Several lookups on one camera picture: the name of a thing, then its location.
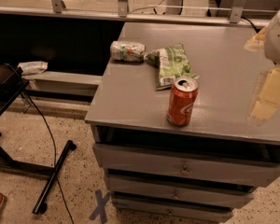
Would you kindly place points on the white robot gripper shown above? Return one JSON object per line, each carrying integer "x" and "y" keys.
{"x": 279, "y": 37}

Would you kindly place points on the red coke can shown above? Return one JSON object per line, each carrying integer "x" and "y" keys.
{"x": 182, "y": 98}

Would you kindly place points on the white green soda can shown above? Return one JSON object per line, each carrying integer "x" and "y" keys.
{"x": 127, "y": 51}

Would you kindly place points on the green chip bag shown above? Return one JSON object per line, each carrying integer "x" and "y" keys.
{"x": 172, "y": 62}

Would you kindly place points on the grey drawer cabinet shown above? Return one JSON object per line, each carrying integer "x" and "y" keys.
{"x": 128, "y": 111}

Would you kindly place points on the top grey drawer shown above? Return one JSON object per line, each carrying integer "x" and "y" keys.
{"x": 156, "y": 162}

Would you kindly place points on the grey drawer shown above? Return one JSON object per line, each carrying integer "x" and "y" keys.
{"x": 156, "y": 162}
{"x": 177, "y": 191}
{"x": 171, "y": 209}

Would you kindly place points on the bottom grey drawer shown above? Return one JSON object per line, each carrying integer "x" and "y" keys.
{"x": 171, "y": 209}

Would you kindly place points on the middle grey drawer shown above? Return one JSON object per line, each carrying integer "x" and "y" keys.
{"x": 177, "y": 191}

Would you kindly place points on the metal railing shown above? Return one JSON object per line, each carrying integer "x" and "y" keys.
{"x": 227, "y": 12}

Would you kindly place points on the white plastic packet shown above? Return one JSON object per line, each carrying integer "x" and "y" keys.
{"x": 32, "y": 68}

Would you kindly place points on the black metal stand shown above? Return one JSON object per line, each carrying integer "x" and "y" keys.
{"x": 12, "y": 87}

